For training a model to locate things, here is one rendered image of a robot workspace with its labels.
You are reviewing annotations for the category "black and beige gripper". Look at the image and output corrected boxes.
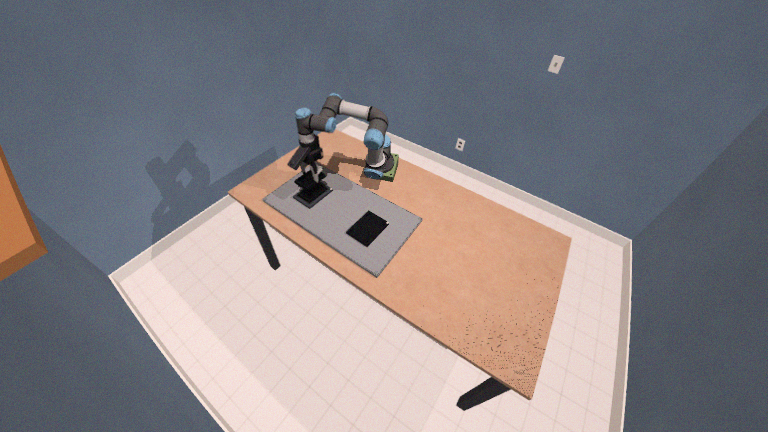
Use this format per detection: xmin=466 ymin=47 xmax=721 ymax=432
xmin=299 ymin=134 xmax=324 ymax=183

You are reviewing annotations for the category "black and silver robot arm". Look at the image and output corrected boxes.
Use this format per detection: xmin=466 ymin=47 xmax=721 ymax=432
xmin=287 ymin=93 xmax=394 ymax=179

